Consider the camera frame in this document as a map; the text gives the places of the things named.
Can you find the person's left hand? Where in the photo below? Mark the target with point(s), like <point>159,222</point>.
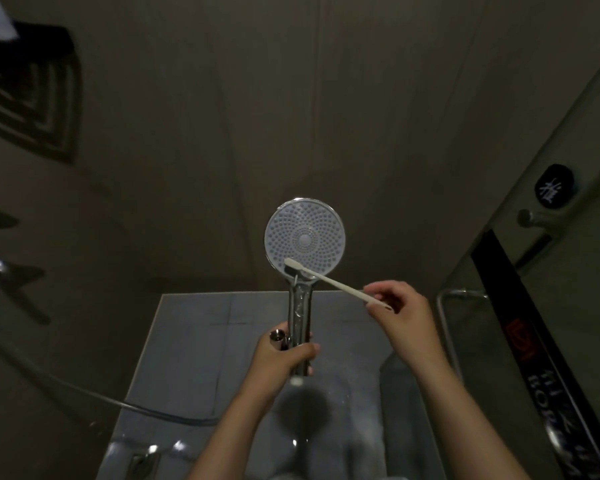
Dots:
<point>275,367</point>

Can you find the person's right hand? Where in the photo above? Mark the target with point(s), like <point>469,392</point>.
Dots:
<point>410,324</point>

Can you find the white toothbrush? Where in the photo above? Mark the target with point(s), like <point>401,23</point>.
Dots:
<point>340,284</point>

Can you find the round chrome shower head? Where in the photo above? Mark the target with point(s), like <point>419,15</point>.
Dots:
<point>305,229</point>

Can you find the person's right forearm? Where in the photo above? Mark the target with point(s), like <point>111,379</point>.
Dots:
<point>470,429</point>

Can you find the person's left forearm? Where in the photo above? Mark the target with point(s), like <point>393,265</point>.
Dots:
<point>235,439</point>

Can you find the black printed door strip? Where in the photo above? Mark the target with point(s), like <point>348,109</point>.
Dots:
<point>505,294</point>

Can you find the metal floor drain grate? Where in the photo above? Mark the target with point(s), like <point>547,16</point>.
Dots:
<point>142,467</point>

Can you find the black round sticker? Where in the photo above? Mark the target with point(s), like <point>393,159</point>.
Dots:
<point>555,186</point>

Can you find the black corner shelf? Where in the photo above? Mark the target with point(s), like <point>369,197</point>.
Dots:
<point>45,44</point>

